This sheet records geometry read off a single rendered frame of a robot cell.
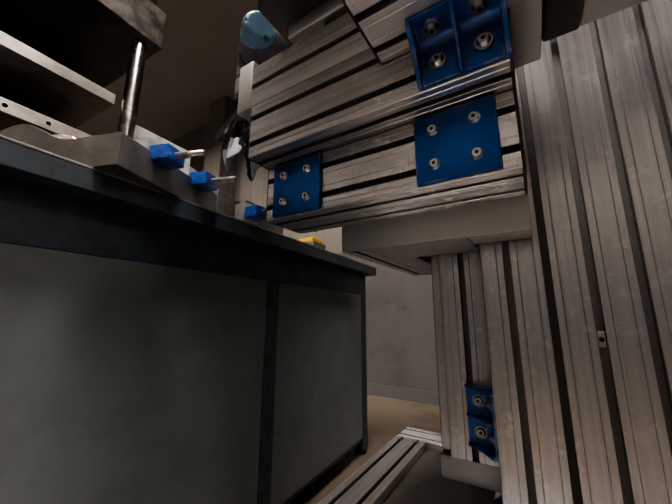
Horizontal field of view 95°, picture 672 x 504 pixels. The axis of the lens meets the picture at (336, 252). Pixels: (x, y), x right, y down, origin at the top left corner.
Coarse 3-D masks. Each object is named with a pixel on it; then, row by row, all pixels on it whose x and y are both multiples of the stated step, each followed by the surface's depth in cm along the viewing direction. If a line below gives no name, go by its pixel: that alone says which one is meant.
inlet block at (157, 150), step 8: (144, 144) 54; (152, 144) 55; (160, 144) 54; (168, 144) 53; (152, 152) 54; (160, 152) 53; (168, 152) 53; (176, 152) 55; (184, 152) 54; (192, 152) 54; (200, 152) 54; (160, 160) 54; (168, 160) 54; (176, 160) 55; (184, 160) 57; (168, 168) 57; (176, 168) 57
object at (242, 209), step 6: (240, 204) 78; (246, 204) 77; (240, 210) 77; (246, 210) 77; (252, 210) 75; (258, 210) 75; (264, 210) 75; (234, 216) 78; (240, 216) 77; (246, 216) 76; (252, 216) 76; (258, 216) 76; (264, 216) 77; (252, 222) 78; (258, 222) 80
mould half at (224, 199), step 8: (216, 192) 78; (224, 192) 79; (224, 200) 79; (232, 200) 81; (216, 208) 77; (224, 208) 79; (232, 208) 81; (232, 216) 81; (264, 224) 91; (272, 224) 95; (280, 232) 98
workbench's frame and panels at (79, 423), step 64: (0, 192) 42; (64, 192) 48; (128, 192) 52; (0, 256) 42; (64, 256) 48; (128, 256) 56; (192, 256) 67; (256, 256) 84; (320, 256) 104; (0, 320) 41; (64, 320) 47; (128, 320) 55; (192, 320) 66; (256, 320) 82; (320, 320) 110; (0, 384) 41; (64, 384) 46; (128, 384) 54; (192, 384) 64; (256, 384) 80; (320, 384) 106; (0, 448) 40; (64, 448) 46; (128, 448) 53; (192, 448) 63; (256, 448) 78; (320, 448) 103
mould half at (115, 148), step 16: (16, 128) 53; (32, 128) 52; (32, 144) 51; (48, 144) 51; (64, 144) 50; (80, 144) 49; (96, 144) 48; (112, 144) 48; (128, 144) 49; (80, 160) 48; (96, 160) 48; (112, 160) 47; (128, 160) 49; (144, 160) 52; (128, 176) 51; (144, 176) 52; (160, 176) 55; (176, 176) 59; (176, 192) 59; (192, 192) 64; (208, 192) 69
